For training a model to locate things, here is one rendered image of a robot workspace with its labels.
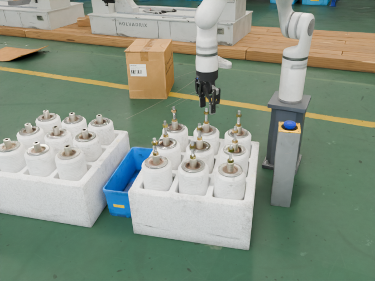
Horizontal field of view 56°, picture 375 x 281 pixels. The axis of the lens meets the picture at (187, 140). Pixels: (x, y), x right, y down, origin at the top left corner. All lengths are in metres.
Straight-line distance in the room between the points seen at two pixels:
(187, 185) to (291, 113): 0.54
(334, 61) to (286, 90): 1.45
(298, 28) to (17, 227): 1.20
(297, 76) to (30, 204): 1.07
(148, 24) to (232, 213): 2.48
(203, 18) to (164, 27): 2.16
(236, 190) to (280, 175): 0.25
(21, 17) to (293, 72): 3.42
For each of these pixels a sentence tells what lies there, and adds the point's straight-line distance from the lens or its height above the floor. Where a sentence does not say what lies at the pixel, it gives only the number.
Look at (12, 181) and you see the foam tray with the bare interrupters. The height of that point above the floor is 0.16.
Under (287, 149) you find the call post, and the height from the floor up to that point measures 0.25.
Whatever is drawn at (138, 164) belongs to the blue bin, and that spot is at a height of 0.04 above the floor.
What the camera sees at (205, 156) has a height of 0.24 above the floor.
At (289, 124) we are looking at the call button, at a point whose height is 0.33.
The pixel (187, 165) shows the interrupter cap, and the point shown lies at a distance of 1.11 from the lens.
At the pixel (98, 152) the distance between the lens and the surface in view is 1.34.
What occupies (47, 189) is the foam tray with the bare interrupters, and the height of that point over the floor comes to 0.15.
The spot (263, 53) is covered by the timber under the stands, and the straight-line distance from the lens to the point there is 2.90.
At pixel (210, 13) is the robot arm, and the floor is 0.67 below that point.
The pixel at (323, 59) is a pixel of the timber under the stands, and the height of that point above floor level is 0.06.
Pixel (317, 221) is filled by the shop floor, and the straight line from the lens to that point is 1.34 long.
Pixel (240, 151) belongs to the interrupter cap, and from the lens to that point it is 1.18.
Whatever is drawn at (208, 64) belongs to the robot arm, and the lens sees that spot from 1.16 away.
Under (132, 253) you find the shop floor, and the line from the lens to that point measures 1.20.
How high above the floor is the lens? 0.87
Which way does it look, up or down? 30 degrees down
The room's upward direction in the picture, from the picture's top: 2 degrees counter-clockwise
